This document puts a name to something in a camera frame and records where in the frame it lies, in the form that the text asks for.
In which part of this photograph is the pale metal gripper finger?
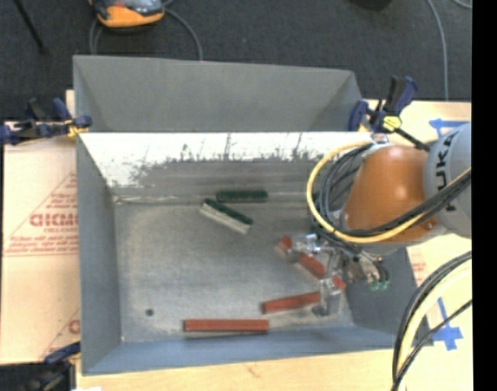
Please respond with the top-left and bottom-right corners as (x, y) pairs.
(311, 279), (343, 318)
(288, 234), (329, 261)

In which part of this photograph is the red-brown flat block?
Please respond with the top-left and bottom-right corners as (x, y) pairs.
(274, 235), (348, 292)
(183, 319), (270, 335)
(260, 292), (323, 315)

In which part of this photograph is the dark green flat block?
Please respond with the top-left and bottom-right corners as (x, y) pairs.
(199, 198), (255, 235)
(215, 189), (270, 204)

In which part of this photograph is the grey metal bin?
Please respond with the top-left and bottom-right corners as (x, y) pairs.
(72, 54), (419, 376)

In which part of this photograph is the brown cardboard board red print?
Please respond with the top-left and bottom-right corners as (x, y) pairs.
(0, 135), (83, 367)

